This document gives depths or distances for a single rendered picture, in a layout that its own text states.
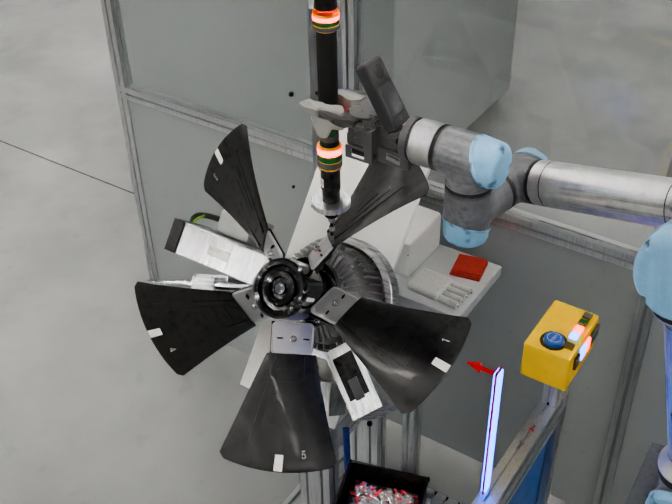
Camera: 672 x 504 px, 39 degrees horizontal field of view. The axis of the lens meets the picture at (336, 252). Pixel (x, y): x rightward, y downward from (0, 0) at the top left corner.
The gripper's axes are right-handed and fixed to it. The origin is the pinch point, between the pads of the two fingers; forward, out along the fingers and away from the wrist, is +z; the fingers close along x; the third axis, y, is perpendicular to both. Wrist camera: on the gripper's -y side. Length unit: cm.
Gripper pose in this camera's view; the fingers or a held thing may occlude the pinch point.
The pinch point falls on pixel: (314, 95)
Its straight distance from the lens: 162.2
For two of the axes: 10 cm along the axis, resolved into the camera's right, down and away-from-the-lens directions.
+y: 0.3, 8.0, 6.0
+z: -8.2, -3.3, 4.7
